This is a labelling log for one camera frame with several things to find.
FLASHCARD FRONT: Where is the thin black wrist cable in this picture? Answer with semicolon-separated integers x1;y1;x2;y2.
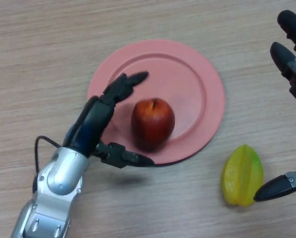
34;135;62;175

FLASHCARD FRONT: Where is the red apple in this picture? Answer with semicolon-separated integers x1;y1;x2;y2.
131;98;176;152

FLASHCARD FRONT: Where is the pink round plate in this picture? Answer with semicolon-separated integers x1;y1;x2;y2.
87;39;225;166

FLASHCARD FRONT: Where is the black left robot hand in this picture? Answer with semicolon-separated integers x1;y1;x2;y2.
62;71;155;169

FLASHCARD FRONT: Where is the yellow green starfruit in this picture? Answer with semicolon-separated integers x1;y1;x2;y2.
221;145;265;206

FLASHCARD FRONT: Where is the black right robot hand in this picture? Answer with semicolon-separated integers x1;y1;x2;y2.
253;9;296;202

